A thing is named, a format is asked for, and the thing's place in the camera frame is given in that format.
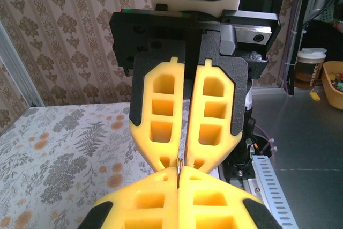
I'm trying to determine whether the yellow plastic basket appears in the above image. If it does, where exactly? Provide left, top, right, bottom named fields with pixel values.
left=320, top=61, right=343, bottom=110

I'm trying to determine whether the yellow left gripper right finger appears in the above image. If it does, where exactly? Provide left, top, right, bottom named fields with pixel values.
left=178, top=165, right=284, bottom=229

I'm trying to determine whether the dark frame post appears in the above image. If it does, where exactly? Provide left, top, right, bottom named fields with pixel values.
left=288, top=0, right=318, bottom=95

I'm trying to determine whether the aluminium frame post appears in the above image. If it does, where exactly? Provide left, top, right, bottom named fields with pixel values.
left=0, top=21, right=45, bottom=108

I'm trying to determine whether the floral table cloth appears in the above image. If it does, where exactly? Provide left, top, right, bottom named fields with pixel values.
left=0, top=99, right=223, bottom=229

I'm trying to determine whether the purple cable along post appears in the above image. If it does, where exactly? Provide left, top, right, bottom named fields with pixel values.
left=284, top=0, right=299, bottom=92

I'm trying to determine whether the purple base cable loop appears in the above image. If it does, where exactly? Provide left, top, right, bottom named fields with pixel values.
left=253, top=125, right=277, bottom=156

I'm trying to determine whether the white perforated bin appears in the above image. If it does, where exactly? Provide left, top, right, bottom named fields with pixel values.
left=312, top=0, right=335, bottom=22

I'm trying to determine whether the clear lidded drink cup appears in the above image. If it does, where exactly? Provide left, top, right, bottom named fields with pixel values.
left=294, top=48, right=328, bottom=90

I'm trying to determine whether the metal keyring with keys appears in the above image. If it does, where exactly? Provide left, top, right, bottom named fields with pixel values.
left=175, top=158, right=185, bottom=190

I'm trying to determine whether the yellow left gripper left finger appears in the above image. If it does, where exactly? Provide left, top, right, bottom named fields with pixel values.
left=77, top=166, right=180, bottom=229

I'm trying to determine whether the white slotted cable duct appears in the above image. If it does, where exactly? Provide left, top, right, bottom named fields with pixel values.
left=251, top=155, right=300, bottom=229

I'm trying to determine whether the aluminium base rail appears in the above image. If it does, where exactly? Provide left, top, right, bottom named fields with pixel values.
left=218, top=164, right=269, bottom=208

